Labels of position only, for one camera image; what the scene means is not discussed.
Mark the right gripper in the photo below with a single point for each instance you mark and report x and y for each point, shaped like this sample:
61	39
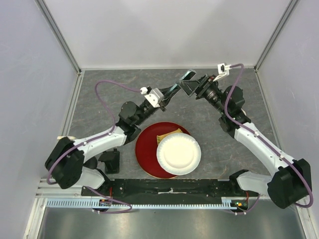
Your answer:
189	86

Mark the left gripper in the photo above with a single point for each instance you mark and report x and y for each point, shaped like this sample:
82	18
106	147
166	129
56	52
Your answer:
161	106

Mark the black smartphone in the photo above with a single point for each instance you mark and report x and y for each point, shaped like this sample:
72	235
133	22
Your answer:
186	77

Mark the black folding phone stand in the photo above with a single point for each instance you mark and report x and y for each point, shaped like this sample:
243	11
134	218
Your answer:
111	160

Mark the pink case smartphone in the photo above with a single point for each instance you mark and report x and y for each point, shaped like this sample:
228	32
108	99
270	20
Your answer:
69	137

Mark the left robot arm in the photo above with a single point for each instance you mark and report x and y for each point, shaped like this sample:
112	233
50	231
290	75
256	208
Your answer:
66	164

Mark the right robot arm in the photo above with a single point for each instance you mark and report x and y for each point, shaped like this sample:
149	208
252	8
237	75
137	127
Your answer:
288	181

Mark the yellow sponge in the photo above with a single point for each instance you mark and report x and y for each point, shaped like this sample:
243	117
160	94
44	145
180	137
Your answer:
161	137

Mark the red round plate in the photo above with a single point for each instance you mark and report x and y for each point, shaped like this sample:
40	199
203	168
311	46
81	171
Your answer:
146	148

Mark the white paper plate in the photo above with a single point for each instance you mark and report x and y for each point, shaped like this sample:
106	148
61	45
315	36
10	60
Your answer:
179	154

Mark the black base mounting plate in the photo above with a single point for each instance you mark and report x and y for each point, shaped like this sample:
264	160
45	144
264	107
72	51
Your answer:
171	190

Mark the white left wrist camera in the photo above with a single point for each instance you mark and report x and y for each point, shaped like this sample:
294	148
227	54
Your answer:
153	96

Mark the grey slotted cable duct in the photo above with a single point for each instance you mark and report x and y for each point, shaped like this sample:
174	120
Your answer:
99	203

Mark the right aluminium frame post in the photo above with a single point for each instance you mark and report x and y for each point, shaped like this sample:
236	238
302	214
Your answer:
276	33

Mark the aluminium frame post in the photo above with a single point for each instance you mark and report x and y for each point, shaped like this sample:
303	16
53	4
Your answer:
58	34
276	33

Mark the left aluminium frame post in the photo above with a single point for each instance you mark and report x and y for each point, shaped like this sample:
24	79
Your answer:
58	34

